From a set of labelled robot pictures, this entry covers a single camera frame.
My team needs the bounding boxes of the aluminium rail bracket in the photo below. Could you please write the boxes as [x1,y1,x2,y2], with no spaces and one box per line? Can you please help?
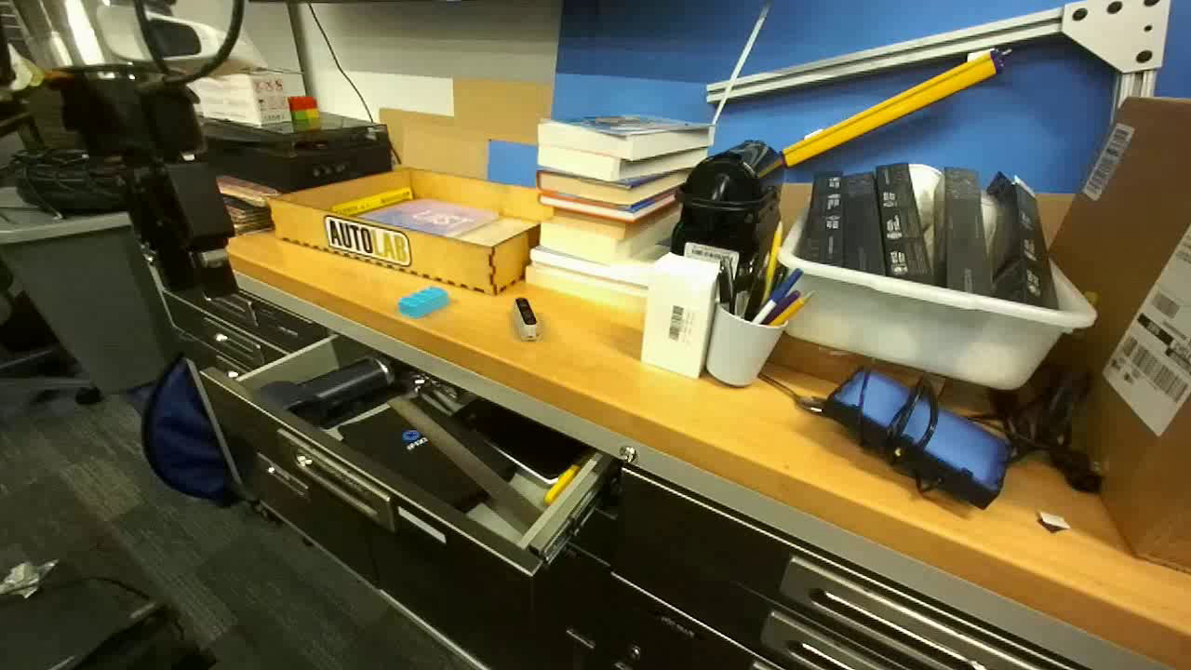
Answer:
[703,0,1177,104]

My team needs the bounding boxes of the white plastic bin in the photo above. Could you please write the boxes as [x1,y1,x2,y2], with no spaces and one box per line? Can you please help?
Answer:
[782,223,1099,390]

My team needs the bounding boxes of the metal ruler in drawer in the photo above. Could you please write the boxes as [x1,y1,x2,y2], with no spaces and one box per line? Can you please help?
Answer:
[385,397,538,529]

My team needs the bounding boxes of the stack of books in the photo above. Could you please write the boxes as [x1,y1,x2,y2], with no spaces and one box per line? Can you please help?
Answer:
[523,114,712,299]

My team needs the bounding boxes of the small grey clip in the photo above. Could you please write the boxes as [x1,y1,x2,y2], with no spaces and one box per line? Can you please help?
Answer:
[512,299,538,342]

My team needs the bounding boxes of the wooden tray with label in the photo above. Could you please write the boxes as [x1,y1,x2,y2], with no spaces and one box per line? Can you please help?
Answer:
[271,169,552,293]

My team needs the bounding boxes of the black round device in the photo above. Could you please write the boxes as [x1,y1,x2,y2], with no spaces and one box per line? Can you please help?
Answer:
[668,141,784,259]

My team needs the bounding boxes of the yellow bar tool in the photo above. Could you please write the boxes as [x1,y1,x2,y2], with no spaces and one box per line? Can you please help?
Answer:
[784,52,1001,169]

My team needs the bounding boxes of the black packages in bin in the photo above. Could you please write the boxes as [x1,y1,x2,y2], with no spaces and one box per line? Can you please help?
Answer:
[794,163,1058,308]

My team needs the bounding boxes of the blue bag on floor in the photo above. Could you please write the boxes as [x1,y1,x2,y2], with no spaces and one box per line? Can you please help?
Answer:
[140,359,237,506]

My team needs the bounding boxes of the large cardboard box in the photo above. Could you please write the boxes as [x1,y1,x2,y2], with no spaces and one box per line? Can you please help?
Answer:
[1048,97,1191,571]

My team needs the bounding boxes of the white pen cup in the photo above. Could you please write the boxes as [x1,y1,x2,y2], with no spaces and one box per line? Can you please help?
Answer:
[703,308,782,388]

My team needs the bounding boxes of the blue toy brick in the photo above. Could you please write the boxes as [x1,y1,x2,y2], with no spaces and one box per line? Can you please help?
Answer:
[398,285,450,319]

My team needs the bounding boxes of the white rectangular box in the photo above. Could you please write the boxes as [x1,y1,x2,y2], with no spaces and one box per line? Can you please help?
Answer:
[641,253,720,375]

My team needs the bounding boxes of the grey metal drawer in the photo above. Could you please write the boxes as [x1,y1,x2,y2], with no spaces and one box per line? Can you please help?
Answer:
[201,335,611,578]

